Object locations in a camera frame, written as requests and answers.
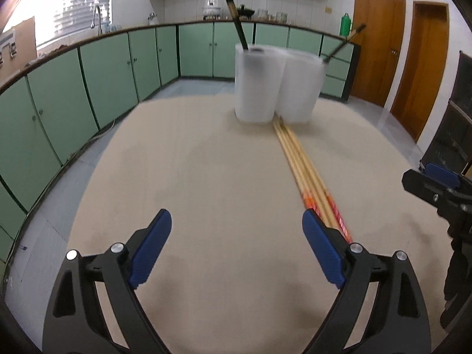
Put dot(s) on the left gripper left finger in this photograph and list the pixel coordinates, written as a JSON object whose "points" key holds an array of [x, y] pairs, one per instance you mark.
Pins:
{"points": [[75, 322]]}

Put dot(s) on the cardboard box on counter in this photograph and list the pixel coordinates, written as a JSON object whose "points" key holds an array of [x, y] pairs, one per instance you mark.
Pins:
{"points": [[18, 47]]}

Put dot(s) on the black chopstick left cup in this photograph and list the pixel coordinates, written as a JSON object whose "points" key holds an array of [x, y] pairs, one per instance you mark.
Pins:
{"points": [[236, 20]]}

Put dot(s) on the wooden door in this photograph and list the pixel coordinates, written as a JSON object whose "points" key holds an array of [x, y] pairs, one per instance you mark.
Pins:
{"points": [[424, 67], [380, 45]]}

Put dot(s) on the plain bamboo chopstick two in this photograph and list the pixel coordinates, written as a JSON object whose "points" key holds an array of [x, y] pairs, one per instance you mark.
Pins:
{"points": [[306, 190]]}

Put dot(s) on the dark shelf unit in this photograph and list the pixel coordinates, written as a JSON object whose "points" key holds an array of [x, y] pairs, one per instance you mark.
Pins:
{"points": [[451, 146]]}

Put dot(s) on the black wok on stove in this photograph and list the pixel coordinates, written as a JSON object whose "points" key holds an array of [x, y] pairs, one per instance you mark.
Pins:
{"points": [[245, 12]]}

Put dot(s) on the right wooden door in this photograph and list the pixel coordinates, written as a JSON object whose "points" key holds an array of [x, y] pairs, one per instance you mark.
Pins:
{"points": [[424, 67]]}

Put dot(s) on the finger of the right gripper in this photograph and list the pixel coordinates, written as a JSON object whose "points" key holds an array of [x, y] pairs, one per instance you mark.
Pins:
{"points": [[431, 183]]}

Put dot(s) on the black chopstick cup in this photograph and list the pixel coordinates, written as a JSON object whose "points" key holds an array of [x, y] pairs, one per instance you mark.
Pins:
{"points": [[236, 20], [339, 47]]}

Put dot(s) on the white double utensil holder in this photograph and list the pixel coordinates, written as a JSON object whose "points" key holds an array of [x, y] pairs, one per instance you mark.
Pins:
{"points": [[273, 81]]}

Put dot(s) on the white pot on stove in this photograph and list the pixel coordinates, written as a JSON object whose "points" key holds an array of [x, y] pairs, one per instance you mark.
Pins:
{"points": [[211, 11]]}

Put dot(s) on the red-ended bamboo chopstick one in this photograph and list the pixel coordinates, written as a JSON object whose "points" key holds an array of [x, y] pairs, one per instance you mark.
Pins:
{"points": [[345, 232]]}

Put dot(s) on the red-ended bamboo chopstick two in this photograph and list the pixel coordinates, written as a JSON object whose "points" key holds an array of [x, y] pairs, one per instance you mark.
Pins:
{"points": [[321, 202]]}

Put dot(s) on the black chopstick right cup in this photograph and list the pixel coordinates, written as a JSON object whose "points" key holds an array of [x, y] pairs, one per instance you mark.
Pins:
{"points": [[339, 47]]}

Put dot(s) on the left wooden door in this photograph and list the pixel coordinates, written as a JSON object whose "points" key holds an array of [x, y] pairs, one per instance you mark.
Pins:
{"points": [[380, 45]]}

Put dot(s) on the chrome sink faucet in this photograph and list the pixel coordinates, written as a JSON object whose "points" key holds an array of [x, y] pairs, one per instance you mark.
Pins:
{"points": [[96, 20]]}

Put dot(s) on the green thermos bottle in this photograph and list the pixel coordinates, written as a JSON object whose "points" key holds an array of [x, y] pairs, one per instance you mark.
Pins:
{"points": [[345, 25]]}

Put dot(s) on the plain bamboo chopstick one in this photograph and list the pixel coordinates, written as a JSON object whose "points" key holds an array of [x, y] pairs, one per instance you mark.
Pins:
{"points": [[330, 212]]}

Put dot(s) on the green lower kitchen cabinets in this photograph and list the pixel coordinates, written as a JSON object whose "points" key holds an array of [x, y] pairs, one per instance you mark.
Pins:
{"points": [[53, 108]]}

